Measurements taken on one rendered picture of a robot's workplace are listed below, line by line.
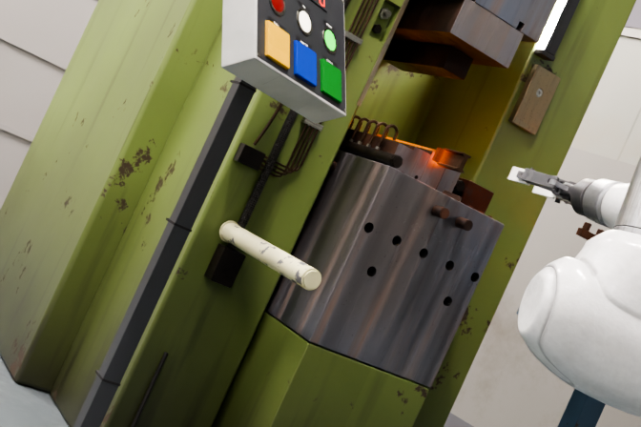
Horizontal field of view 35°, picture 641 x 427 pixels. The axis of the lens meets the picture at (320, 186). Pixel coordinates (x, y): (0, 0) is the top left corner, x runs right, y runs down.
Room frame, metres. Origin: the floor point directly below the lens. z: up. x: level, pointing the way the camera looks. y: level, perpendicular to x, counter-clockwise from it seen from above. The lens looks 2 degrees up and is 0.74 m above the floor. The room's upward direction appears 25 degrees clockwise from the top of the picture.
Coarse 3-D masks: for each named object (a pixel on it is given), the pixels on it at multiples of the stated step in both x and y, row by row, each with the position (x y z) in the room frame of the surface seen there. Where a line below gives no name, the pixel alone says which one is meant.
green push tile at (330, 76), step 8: (320, 64) 2.09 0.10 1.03; (328, 64) 2.11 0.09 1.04; (320, 72) 2.09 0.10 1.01; (328, 72) 2.10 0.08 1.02; (336, 72) 2.13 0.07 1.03; (320, 80) 2.08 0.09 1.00; (328, 80) 2.09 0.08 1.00; (336, 80) 2.12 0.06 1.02; (320, 88) 2.08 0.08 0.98; (328, 88) 2.09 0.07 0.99; (336, 88) 2.12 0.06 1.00; (328, 96) 2.10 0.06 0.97; (336, 96) 2.11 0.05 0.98
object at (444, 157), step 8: (408, 144) 2.58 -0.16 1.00; (440, 152) 2.44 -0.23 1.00; (448, 152) 2.43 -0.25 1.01; (456, 152) 2.40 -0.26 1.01; (464, 152) 2.38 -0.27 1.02; (440, 160) 2.45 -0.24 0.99; (448, 160) 2.42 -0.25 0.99; (456, 160) 2.40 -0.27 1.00; (464, 160) 2.38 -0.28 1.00; (448, 168) 2.42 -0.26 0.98; (456, 168) 2.38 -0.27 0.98
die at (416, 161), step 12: (348, 132) 2.62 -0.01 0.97; (360, 132) 2.57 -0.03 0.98; (372, 144) 2.50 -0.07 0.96; (384, 144) 2.46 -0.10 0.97; (396, 144) 2.41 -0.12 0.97; (408, 156) 2.42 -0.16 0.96; (420, 156) 2.44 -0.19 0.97; (432, 156) 2.46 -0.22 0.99; (396, 168) 2.42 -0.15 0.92; (408, 168) 2.43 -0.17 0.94; (420, 168) 2.45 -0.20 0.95; (432, 168) 2.46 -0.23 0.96; (444, 168) 2.48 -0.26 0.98; (420, 180) 2.45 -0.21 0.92; (432, 180) 2.47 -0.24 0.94; (444, 180) 2.48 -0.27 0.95; (456, 180) 2.50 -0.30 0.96
